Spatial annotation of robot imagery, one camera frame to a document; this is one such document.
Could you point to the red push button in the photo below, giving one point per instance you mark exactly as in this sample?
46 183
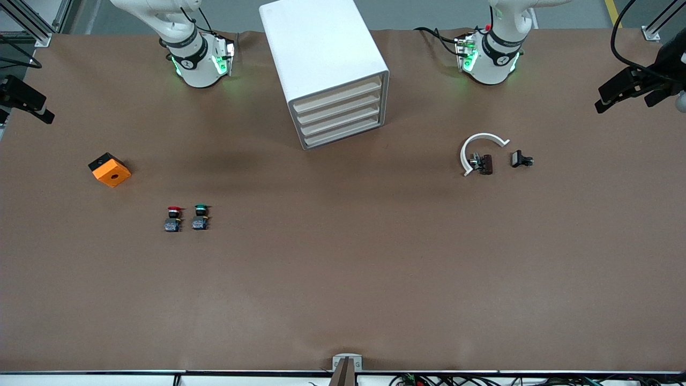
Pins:
172 220

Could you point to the white drawer cabinet housing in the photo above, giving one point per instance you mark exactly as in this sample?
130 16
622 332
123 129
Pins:
316 48

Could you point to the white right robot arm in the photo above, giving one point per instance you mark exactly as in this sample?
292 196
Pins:
195 64

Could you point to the brown paper table cover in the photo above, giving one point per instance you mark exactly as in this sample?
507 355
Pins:
343 268

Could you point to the brown mount bar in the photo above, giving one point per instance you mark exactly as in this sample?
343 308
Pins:
343 375

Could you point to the orange and black box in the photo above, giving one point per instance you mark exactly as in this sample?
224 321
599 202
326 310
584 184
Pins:
111 172

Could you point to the cream plastic drawer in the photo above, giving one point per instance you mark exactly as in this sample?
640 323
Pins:
340 119
342 131
337 95
338 107

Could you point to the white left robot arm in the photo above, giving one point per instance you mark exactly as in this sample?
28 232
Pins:
490 64

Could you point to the green push button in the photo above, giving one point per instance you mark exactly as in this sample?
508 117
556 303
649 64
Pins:
200 218

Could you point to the brown electrical component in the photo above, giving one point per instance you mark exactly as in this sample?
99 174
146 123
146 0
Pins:
485 164

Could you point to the grey metal bracket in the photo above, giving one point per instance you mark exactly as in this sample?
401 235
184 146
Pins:
347 357

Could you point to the small black clip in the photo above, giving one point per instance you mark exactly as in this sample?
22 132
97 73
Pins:
519 158

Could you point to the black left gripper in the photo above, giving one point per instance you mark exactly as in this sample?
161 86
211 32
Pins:
666 68

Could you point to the aluminium frame profile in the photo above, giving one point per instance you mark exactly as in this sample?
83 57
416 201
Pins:
32 24
656 27

